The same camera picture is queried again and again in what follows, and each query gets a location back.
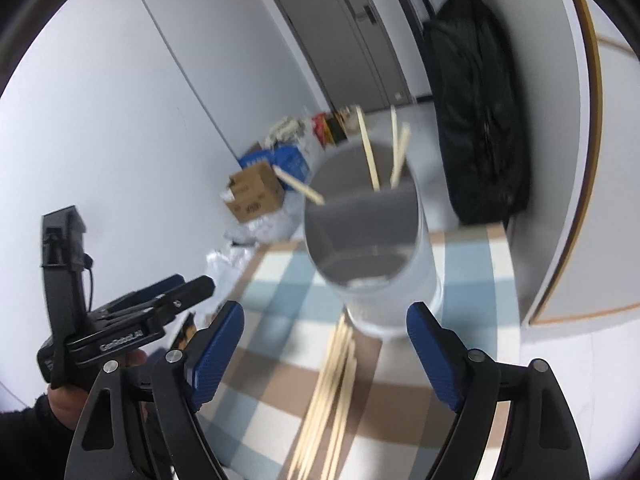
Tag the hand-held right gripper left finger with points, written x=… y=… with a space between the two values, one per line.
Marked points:
x=215 y=355

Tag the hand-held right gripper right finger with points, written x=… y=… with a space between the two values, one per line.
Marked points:
x=432 y=360

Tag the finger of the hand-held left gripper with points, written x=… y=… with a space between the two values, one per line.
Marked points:
x=162 y=284
x=192 y=290

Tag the grey cylindrical container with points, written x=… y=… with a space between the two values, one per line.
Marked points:
x=380 y=290

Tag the pile of wooden chopsticks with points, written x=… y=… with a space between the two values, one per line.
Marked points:
x=330 y=400

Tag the wooden chopstick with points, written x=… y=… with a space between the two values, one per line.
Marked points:
x=367 y=150
x=400 y=155
x=394 y=135
x=300 y=187

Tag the person's left forearm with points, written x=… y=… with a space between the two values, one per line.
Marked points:
x=30 y=445

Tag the person's left hand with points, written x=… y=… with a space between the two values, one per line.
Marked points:
x=62 y=402

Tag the clear crumpled plastic bag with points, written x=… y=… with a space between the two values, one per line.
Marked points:
x=225 y=262

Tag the checkered floor mat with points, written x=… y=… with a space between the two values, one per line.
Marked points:
x=280 y=285

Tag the grey mailer bag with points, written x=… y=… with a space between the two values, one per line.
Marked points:
x=270 y=227

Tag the brown cardboard box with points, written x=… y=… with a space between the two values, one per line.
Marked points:
x=255 y=192

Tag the blue cardboard box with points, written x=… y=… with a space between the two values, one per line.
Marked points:
x=287 y=157

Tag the beige folded cloth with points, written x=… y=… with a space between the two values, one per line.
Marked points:
x=282 y=130

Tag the orange paper bag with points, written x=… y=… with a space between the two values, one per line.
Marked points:
x=320 y=127

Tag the black and yellow paper bag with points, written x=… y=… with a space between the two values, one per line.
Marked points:
x=337 y=127

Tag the white cabinet with wood trim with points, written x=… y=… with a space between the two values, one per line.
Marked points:
x=590 y=185

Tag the black backpack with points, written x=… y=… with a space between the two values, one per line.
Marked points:
x=475 y=110

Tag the grey door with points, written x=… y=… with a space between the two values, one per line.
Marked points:
x=340 y=35

